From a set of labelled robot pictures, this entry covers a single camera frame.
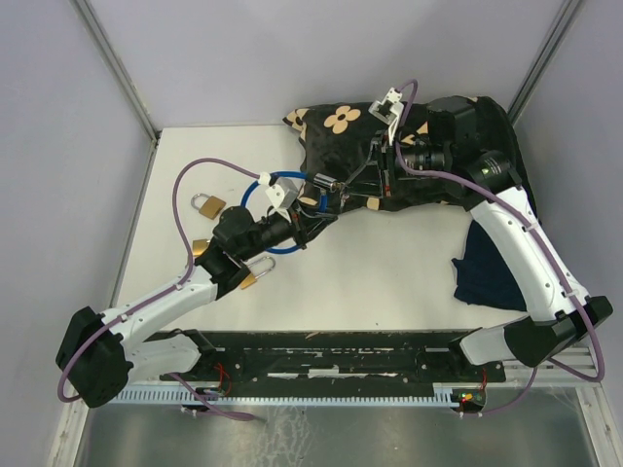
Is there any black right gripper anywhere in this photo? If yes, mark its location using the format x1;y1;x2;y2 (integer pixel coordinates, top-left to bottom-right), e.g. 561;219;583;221
342;130;450;199

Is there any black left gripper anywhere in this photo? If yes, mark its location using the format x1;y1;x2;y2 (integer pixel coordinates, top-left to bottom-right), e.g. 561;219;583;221
238;198;338;262

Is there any blue cable with plug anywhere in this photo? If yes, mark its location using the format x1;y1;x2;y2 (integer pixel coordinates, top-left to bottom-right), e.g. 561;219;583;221
240;168;342;258

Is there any large brass padlock with keys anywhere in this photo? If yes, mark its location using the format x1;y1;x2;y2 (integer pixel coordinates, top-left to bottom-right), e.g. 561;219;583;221
239;255;276;290

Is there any brass padlock with key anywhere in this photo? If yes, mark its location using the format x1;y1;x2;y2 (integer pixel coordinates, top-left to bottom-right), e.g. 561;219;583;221
190;193;226;220

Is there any small brass padlock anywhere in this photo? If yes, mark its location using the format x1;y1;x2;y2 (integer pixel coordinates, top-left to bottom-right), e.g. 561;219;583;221
191;238;210;259

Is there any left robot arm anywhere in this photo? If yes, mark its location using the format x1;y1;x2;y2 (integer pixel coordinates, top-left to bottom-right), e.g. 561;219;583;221
55;204;338;408

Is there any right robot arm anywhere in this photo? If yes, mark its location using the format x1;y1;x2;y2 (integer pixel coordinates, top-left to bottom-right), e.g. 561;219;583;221
342;90;612;380

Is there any black floral patterned blanket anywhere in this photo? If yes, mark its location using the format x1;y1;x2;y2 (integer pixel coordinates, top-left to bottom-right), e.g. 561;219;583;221
283;96;536;212

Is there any dark blue cloth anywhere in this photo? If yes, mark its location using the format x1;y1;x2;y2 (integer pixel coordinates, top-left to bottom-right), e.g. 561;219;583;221
452;221;527;312

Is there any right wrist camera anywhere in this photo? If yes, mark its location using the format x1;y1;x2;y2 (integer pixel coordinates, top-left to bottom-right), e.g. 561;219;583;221
368;88;404;144

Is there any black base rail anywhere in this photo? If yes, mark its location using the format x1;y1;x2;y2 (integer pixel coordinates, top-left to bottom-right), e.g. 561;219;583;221
183;331;505;397

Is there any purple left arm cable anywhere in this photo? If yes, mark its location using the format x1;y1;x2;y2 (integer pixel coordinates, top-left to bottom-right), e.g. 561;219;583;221
56;158;267;404

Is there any white slotted cable duct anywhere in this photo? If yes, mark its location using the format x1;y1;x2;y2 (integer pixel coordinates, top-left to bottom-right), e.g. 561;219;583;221
116;381;463;405

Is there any right aluminium frame post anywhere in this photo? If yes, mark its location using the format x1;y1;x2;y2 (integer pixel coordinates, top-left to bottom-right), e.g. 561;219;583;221
507;0;586;125

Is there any aluminium frame post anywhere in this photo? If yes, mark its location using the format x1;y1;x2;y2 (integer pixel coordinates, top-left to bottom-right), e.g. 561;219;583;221
507;0;586;125
69;0;161;141

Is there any left aluminium frame post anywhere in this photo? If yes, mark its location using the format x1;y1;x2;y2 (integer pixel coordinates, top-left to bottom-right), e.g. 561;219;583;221
69;0;161;141

